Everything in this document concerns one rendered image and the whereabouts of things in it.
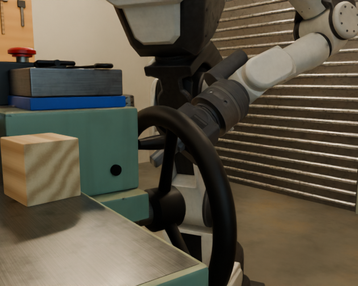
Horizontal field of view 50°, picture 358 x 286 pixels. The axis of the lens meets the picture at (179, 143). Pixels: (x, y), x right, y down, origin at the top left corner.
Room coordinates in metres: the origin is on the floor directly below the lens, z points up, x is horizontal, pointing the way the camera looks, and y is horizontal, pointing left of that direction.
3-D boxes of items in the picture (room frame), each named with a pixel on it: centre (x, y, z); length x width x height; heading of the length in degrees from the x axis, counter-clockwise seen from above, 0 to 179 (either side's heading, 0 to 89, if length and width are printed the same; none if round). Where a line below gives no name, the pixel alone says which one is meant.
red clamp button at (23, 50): (0.45, 0.18, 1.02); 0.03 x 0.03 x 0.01
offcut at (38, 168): (0.29, 0.11, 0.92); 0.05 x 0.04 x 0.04; 44
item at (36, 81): (0.44, 0.14, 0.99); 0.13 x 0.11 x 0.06; 36
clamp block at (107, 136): (0.43, 0.14, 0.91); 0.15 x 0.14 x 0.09; 36
